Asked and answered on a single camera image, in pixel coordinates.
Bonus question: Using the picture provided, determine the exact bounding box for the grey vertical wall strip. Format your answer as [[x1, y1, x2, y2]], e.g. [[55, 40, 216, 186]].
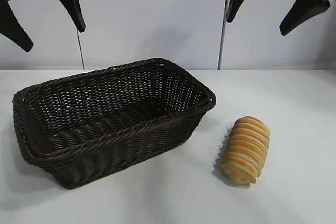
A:
[[217, 0, 235, 69]]

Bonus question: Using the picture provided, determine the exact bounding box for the dark brown wicker basket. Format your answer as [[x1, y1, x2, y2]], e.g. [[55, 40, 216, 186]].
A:
[[12, 57, 217, 190]]

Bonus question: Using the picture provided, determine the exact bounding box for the long striped spiral bread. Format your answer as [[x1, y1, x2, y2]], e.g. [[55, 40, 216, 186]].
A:
[[219, 116, 271, 185]]

